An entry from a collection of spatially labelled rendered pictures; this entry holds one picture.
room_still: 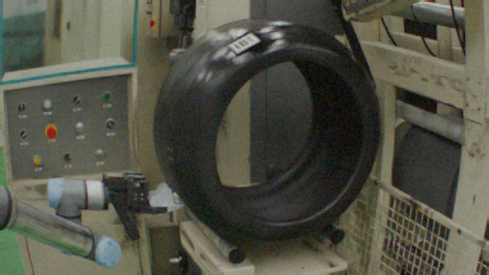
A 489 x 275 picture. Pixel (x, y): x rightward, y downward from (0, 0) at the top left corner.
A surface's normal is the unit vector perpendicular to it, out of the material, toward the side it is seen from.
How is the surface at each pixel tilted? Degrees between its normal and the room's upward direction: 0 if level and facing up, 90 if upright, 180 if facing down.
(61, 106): 90
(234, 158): 90
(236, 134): 90
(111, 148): 90
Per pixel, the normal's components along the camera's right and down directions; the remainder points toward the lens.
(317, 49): 0.40, 0.06
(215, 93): 0.22, 0.14
